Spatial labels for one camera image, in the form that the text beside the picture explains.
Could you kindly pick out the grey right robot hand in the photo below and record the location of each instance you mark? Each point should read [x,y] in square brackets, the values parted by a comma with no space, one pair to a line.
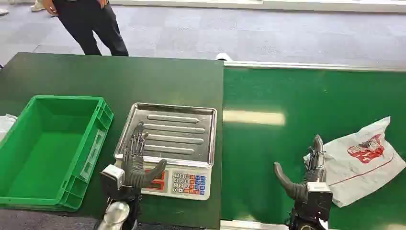
[304,185]

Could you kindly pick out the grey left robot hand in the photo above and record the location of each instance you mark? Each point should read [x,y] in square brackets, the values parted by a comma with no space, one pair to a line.
[134,171]

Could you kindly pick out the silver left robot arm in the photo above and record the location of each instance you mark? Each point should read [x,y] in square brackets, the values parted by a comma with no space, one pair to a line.
[118,213]

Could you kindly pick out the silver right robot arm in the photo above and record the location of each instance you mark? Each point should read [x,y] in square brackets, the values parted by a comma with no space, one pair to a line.
[306,223]

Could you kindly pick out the green conveyor belt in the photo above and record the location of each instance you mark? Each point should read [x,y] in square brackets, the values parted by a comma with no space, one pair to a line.
[314,143]

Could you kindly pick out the electronic scale with steel tray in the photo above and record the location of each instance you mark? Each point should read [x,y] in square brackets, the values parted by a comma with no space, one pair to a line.
[177,146]

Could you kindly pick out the white parcel bag red print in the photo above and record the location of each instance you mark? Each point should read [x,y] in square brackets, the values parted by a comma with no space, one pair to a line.
[361,165]

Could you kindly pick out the green plastic crate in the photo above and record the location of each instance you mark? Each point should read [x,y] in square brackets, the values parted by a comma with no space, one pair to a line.
[47,152]

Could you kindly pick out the white plastic bag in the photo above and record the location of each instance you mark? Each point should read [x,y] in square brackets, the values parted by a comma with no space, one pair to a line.
[5,123]

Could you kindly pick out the white roller end cap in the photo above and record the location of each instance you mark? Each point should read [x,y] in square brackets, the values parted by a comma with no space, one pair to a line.
[223,56]

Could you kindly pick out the person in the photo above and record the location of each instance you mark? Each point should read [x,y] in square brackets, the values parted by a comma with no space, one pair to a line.
[87,25]

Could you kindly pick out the white shoe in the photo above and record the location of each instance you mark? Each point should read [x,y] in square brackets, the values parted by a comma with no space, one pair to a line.
[37,6]

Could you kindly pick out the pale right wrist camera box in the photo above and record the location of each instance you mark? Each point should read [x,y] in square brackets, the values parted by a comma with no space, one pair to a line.
[318,198]

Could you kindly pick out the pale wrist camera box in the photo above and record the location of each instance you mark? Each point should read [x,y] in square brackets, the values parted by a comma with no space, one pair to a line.
[112,179]
[318,198]

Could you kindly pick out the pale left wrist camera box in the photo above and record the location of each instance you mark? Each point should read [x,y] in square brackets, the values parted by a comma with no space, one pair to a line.
[112,179]

